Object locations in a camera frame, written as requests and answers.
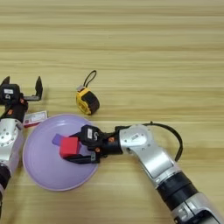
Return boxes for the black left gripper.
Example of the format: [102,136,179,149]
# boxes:
[0,75,44,123]

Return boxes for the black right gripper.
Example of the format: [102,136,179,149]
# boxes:
[62,130,123,165]

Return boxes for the red cube block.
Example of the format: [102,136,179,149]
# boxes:
[59,136,81,159]

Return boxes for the small white card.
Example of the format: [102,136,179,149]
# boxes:
[23,109,48,129]

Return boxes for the lilac round plate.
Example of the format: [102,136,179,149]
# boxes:
[22,113,100,192]

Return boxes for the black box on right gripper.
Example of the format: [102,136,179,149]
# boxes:
[80,124,102,147]

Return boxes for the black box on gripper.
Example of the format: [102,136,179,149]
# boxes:
[80,124,102,147]
[0,83,21,105]

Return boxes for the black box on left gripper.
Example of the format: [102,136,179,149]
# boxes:
[0,83,21,105]

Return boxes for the purple rectangular block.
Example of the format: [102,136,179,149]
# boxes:
[52,133,67,148]

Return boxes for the yellow black tape measure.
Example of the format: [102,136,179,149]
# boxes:
[75,69,101,116]

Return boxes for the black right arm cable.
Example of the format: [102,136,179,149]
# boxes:
[115,122,184,163]

